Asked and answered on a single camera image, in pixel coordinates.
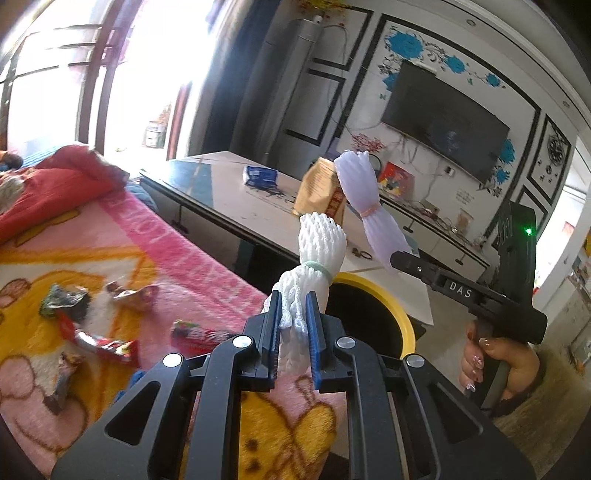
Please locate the white foam net bundle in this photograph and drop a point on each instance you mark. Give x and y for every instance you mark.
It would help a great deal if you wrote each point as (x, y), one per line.
(321, 252)

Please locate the white tv cabinet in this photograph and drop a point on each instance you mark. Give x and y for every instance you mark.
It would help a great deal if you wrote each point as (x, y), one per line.
(435, 243)

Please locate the blue plastic bag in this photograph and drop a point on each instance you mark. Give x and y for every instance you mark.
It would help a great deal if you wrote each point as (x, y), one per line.
(134, 378)

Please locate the black wall television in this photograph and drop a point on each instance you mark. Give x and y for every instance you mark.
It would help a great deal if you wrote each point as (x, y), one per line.
(445, 120)

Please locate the red candy bar wrapper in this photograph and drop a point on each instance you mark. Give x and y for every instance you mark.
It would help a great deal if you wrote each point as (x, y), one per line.
(125, 352)

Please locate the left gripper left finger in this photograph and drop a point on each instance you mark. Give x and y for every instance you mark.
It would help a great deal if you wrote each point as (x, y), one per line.
(182, 416)

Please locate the pink cartoon bear blanket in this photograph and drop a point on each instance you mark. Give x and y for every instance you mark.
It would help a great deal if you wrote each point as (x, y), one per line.
(115, 238)

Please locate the white coffee table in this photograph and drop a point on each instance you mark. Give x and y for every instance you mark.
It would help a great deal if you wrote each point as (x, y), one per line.
(210, 186)

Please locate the brown framed glass door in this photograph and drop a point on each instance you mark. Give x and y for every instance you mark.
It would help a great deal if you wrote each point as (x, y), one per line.
(107, 74)

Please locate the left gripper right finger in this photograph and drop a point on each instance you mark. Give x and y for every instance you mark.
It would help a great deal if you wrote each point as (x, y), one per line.
(406, 420)

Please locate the yellow rimmed trash bin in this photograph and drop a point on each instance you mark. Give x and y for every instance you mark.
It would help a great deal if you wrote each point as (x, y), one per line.
(371, 314)

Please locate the pink yellow snack wrapper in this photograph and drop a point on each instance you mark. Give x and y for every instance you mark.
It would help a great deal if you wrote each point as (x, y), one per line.
(142, 299)

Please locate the white vase red flowers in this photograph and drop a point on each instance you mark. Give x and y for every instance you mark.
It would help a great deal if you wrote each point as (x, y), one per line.
(364, 143)

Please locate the yellow flowers on conditioner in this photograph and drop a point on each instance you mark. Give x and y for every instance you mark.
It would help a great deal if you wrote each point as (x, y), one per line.
(324, 8)

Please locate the dark green snack wrapper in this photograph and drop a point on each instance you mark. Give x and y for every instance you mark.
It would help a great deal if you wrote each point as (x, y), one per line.
(73, 300)

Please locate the red framed picture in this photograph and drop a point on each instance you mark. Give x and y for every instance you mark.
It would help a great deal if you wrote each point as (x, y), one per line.
(397, 181)

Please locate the blue tissue pack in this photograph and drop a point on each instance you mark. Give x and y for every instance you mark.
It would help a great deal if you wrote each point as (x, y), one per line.
(258, 177)

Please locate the brown paper bag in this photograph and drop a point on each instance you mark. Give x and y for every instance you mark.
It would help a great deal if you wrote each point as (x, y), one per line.
(321, 192)

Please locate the dark blue curtain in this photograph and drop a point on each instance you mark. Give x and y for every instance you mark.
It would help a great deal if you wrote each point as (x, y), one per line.
(239, 35)

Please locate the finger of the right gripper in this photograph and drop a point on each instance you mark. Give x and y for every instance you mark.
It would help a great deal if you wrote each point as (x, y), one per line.
(414, 266)

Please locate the dark blue sofa cushion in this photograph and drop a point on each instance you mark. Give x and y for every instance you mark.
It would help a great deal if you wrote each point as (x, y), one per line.
(142, 195)

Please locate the brown snack wrapper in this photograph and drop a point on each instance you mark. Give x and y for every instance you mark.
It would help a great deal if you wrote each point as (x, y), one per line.
(67, 366)

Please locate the red blanket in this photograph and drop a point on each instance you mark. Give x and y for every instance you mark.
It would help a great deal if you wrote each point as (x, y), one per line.
(72, 176)

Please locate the grey standing air conditioner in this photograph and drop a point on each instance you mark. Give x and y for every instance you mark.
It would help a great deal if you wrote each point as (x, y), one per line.
(260, 131)

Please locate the right hand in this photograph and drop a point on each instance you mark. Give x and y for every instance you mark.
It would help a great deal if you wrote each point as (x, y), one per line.
(522, 360)

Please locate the red snack tube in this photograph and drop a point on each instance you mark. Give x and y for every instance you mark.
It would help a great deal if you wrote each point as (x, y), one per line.
(191, 339)

